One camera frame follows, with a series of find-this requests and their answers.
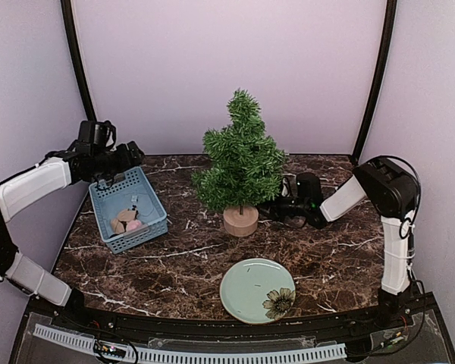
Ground small green christmas tree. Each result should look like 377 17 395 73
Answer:
192 89 285 237

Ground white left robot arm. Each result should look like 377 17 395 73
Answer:
0 141 144 331

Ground white cable duct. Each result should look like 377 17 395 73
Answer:
33 324 347 363

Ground green flower plate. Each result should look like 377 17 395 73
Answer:
219 258 297 325

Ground blue plastic basket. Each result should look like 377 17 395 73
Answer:
89 167 168 254

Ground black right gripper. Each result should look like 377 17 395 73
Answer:
250 188 309 221

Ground pink ornament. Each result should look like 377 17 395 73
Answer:
125 220 142 231

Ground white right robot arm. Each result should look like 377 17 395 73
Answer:
257 155 422 329

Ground tan wooden ornaments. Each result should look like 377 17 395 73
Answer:
110 209 137 234

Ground black frame post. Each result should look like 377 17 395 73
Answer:
350 0 397 165
60 0 97 121

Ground black right frame post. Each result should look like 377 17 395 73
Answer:
350 0 397 165

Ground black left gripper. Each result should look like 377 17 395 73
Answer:
92 141 143 180

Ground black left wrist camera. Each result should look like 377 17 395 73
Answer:
77 121 116 149

